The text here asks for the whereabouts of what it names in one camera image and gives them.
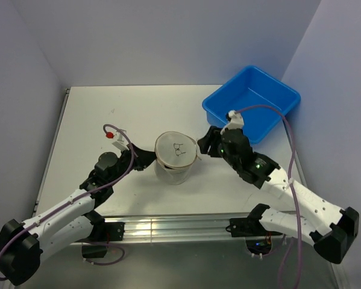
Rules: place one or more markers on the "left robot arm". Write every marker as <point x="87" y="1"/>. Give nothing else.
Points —
<point x="24" y="245"/>

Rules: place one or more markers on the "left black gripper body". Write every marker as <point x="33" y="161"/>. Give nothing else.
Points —
<point x="125" y="162"/>

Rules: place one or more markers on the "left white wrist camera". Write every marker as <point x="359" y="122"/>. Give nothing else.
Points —
<point x="117" y="140"/>

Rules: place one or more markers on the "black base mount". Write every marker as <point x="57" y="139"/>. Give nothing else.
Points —
<point x="112" y="231"/>
<point x="247" y="227"/>

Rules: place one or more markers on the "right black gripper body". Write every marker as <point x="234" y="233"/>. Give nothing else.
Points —
<point x="228" y="158"/>

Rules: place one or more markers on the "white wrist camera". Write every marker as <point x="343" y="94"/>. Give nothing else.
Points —
<point x="235" y="120"/>
<point x="117" y="140"/>

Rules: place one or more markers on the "blue plastic bin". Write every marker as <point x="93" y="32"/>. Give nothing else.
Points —
<point x="250" y="87"/>

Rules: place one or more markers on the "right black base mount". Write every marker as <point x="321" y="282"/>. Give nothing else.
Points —
<point x="247" y="227"/>

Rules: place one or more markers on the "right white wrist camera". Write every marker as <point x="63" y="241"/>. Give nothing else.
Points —
<point x="235" y="120"/>

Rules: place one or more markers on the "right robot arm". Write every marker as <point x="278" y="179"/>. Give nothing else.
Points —
<point x="328" y="228"/>

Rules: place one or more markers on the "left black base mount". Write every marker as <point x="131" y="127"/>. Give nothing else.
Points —
<point x="112" y="231"/>

